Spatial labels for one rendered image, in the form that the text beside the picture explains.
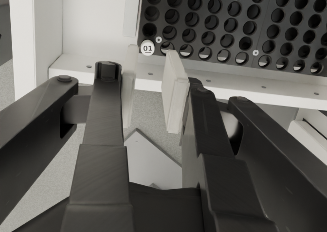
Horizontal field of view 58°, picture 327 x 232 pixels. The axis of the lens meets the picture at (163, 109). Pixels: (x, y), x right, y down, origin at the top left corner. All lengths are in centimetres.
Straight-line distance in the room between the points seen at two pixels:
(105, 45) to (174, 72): 19
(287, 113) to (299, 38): 20
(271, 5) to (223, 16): 4
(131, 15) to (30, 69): 12
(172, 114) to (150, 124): 116
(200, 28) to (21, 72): 16
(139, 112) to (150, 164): 25
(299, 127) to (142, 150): 99
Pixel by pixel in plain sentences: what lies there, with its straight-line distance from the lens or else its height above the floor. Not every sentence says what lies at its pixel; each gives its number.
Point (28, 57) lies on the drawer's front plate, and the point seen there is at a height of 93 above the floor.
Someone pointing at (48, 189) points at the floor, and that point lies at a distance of 156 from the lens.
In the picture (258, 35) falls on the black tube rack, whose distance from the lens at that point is 29.
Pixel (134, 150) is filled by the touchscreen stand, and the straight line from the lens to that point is 134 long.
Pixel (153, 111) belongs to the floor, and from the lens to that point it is 129.
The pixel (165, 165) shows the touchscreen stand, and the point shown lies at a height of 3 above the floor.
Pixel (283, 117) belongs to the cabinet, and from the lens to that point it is 50.
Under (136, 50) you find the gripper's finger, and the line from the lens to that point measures 19.
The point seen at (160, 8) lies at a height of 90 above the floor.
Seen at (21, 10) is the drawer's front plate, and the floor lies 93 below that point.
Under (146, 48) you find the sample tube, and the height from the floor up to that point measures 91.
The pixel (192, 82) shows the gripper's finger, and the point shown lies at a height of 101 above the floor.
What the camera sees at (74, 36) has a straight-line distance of 35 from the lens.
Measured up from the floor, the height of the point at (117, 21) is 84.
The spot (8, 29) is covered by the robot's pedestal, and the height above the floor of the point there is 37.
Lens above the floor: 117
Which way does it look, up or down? 65 degrees down
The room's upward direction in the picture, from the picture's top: 170 degrees clockwise
